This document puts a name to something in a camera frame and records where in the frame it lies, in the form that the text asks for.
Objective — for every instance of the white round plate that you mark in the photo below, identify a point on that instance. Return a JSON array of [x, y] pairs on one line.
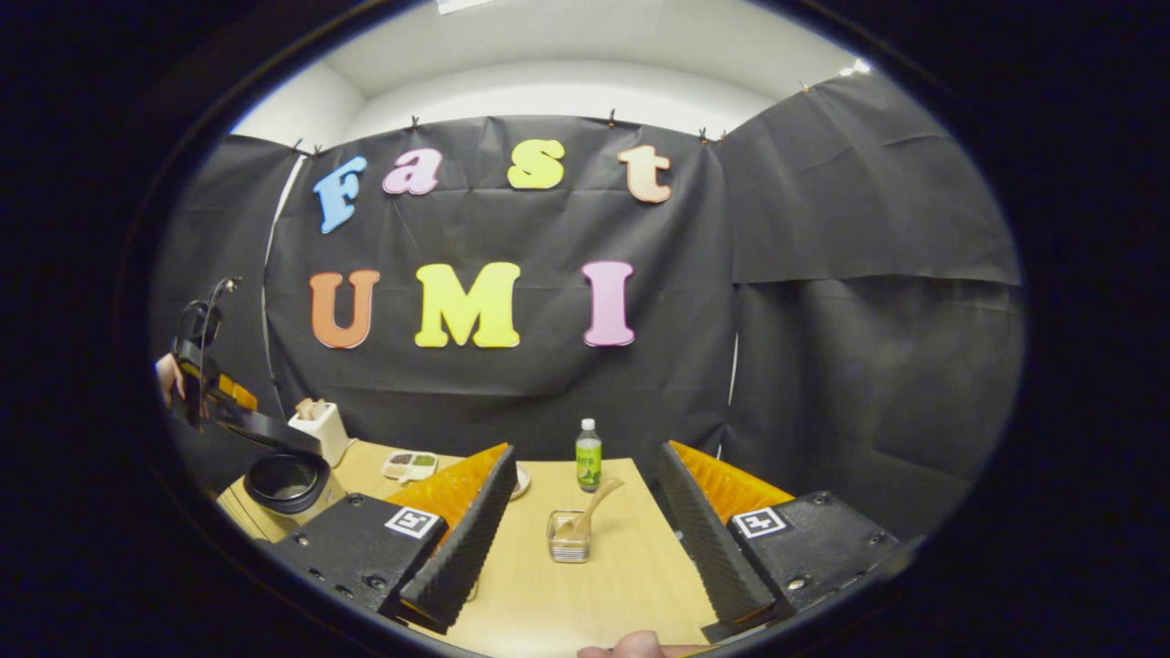
[[522, 482]]

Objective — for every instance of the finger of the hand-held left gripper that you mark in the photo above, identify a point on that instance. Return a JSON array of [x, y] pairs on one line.
[[239, 395]]

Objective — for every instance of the white slotted box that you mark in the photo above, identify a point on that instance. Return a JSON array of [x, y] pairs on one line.
[[327, 434]]

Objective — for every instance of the dark grey rice cooker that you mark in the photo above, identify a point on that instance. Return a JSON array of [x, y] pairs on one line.
[[274, 498]]

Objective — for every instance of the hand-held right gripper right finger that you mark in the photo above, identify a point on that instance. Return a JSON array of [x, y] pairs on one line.
[[708, 548]]

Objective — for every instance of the green drink bottle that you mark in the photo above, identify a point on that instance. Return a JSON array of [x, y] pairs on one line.
[[589, 461]]

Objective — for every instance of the white divided grain tray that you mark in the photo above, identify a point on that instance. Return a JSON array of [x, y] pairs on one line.
[[409, 466]]

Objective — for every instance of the wooden spoon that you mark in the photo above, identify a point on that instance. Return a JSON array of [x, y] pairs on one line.
[[599, 503]]

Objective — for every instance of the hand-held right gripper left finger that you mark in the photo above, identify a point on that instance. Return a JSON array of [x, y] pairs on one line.
[[466, 548]]

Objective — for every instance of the clear chopstick holder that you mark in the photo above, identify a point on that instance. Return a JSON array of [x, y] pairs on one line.
[[569, 551]]

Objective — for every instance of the black backdrop cloth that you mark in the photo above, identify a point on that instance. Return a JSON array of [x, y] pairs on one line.
[[823, 320]]

